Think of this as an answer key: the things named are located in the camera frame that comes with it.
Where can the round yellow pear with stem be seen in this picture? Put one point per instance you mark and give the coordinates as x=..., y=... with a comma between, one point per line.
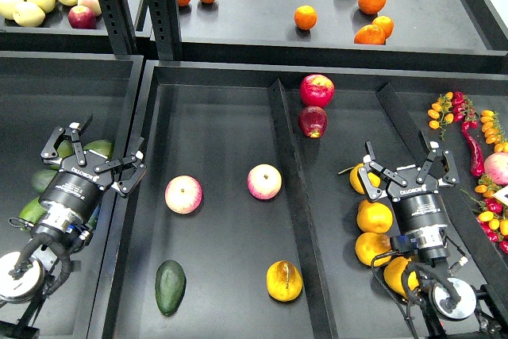
x=354, y=178

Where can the red apple on shelf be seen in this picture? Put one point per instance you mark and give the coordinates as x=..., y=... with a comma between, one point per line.
x=82, y=17

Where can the pale yellow apple front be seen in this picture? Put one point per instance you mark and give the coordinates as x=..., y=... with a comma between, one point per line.
x=28, y=14

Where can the white label card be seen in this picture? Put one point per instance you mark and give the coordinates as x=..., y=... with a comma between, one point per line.
x=500, y=196

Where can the front orange on shelf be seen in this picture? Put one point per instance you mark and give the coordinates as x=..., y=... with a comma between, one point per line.
x=370, y=34

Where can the black shelf post left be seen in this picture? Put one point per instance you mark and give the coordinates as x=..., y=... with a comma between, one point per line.
x=119, y=25

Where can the black upper left shelf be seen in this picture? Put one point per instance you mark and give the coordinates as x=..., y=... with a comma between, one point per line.
x=56, y=34

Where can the black tray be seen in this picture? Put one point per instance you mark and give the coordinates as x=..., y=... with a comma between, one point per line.
x=40, y=91
x=213, y=122

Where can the green avocado top left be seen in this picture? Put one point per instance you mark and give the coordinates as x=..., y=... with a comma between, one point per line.
x=65, y=149

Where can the green avocado middle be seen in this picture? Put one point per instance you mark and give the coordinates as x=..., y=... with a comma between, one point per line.
x=42, y=178

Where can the dark green avocado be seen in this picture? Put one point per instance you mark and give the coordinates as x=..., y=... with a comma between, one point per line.
x=170, y=286

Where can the dark red apple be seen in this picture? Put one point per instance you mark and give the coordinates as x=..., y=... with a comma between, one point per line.
x=313, y=121

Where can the green avocado top right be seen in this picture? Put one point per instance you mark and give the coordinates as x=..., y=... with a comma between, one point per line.
x=102, y=147

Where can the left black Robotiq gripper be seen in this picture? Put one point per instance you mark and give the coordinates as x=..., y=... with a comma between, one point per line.
x=86, y=180

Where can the red chili pepper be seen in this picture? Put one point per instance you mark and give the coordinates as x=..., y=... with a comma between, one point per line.
x=476, y=155

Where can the orange cherry tomato bunch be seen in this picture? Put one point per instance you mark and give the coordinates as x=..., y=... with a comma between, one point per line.
x=440, y=114

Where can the pale pink apple on shelf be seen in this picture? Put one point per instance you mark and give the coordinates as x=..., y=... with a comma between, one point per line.
x=93, y=5

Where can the pale yellow apple far left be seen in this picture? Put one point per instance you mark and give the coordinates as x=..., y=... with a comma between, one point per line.
x=7, y=8

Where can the red cherry tomato bunch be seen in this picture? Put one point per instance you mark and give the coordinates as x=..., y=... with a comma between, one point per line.
x=464, y=111

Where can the black middle tray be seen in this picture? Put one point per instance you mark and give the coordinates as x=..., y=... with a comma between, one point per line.
x=213, y=122

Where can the green avocado bottom left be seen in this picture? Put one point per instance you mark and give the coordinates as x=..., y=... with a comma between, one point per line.
x=32, y=211

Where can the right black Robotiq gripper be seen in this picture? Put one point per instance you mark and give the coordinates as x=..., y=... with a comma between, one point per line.
x=416, y=204

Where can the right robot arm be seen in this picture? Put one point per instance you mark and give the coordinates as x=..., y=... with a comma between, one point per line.
x=428, y=280

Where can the pink apple left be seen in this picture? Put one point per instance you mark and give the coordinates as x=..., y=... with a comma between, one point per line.
x=183, y=194

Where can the pink apple at right edge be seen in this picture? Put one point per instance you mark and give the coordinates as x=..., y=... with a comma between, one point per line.
x=495, y=166

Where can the bright red apple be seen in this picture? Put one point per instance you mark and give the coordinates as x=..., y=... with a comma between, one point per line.
x=316, y=90

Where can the black tray divider left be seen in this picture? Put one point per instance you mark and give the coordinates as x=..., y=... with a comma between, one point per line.
x=309, y=254

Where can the black left tray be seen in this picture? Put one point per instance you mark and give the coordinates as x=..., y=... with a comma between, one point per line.
x=40, y=91

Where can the orange tomato bunch right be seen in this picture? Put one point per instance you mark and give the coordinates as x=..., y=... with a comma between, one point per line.
x=493, y=131

